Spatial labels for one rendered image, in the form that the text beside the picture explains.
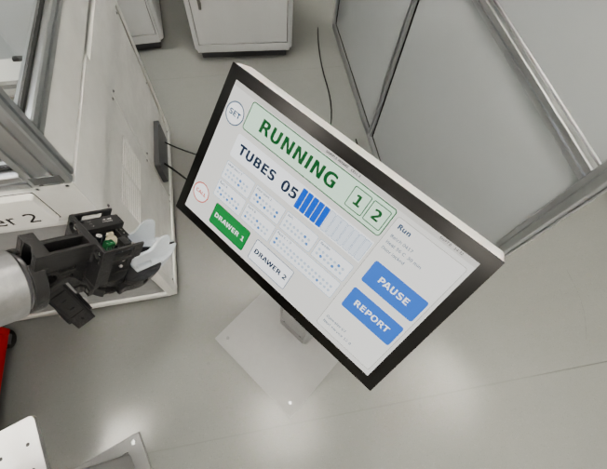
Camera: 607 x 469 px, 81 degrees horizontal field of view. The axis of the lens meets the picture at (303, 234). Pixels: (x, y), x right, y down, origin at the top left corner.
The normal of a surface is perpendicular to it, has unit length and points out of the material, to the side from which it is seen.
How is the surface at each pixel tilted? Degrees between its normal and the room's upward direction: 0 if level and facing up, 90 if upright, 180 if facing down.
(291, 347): 3
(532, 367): 0
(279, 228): 50
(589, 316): 0
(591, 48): 90
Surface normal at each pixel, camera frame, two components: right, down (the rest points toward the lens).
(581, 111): -0.98, 0.13
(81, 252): 0.73, 0.63
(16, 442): 0.06, -0.43
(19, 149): 0.19, 0.89
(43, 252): 0.48, -0.74
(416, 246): -0.48, 0.22
